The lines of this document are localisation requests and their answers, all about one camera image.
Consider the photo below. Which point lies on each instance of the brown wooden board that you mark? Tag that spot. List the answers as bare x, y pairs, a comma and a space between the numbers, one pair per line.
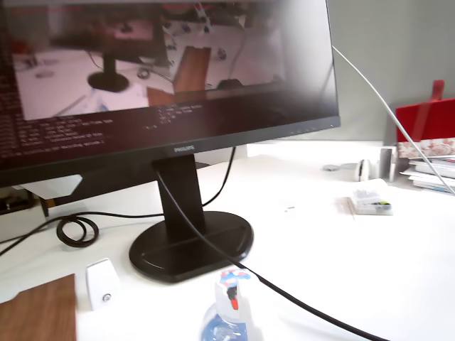
42, 312

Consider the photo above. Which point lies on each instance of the silver white upright box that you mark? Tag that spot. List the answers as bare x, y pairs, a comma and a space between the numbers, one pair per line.
387, 163

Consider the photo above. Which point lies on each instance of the red gift box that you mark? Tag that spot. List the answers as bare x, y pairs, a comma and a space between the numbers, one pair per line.
433, 120

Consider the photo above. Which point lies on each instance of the floral patterned box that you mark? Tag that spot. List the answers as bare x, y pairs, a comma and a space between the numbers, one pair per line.
440, 147

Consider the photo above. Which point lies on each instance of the stack of books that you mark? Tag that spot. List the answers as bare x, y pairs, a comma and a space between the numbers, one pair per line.
430, 177

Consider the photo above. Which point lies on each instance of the clear plastic parts box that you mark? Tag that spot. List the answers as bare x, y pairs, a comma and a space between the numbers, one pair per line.
373, 204

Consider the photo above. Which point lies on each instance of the small white printed bracket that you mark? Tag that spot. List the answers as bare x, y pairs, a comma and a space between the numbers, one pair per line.
101, 284

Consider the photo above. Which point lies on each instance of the small white upright item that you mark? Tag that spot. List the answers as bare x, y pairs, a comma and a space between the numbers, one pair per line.
363, 170

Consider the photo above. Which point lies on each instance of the black Philips computer monitor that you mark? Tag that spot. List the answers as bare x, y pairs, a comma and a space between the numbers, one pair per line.
89, 149

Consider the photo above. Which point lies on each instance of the blue labelled water bottle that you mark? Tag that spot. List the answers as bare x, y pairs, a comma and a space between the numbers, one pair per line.
224, 327

